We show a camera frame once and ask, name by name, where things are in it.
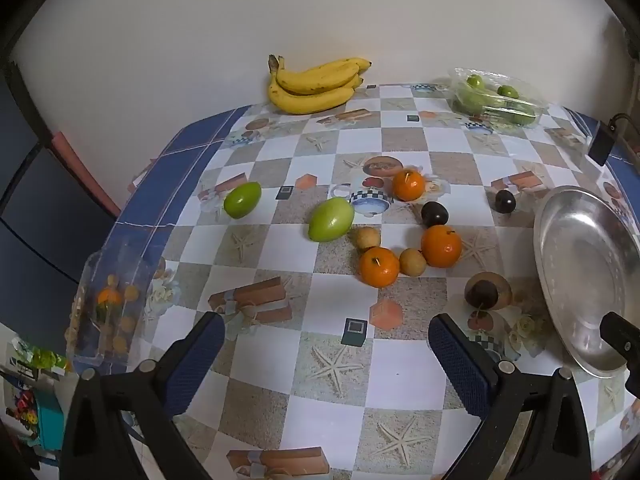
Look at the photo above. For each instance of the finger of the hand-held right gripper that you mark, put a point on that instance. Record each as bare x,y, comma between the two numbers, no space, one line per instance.
622,336

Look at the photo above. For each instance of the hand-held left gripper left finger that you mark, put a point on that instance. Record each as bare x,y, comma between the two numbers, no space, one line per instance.
195,365

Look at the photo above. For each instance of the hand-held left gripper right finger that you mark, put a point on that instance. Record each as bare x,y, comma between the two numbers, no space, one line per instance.
460,365

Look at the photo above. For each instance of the dark purple plum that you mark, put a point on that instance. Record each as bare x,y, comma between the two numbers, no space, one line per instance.
481,294
505,202
434,214

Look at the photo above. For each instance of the round metal bowl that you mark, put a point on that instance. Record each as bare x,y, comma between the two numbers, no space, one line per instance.
580,270

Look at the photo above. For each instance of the small tan longan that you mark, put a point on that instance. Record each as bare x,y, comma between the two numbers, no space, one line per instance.
412,262
368,238

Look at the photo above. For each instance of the orange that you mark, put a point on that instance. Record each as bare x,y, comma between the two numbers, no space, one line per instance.
407,186
379,267
440,247

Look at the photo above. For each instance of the green mango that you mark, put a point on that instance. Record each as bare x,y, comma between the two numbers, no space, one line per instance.
242,200
330,220

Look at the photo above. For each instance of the clear plastic bag with fruit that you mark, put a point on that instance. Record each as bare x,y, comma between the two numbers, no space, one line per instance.
107,305

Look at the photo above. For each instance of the green plastic packet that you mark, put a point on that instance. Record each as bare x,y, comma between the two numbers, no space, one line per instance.
42,360

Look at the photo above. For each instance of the teal box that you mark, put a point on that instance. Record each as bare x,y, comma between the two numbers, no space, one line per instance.
50,422

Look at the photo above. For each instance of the black power adapter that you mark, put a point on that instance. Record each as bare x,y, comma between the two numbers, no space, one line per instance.
601,142

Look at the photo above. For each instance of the dark blue cabinet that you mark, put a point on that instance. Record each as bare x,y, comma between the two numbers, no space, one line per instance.
40,210

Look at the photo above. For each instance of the clear plastic box green fruit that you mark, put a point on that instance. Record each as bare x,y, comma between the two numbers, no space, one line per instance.
495,105

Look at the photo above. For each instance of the bunch of yellow bananas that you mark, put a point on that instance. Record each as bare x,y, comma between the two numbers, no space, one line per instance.
310,100

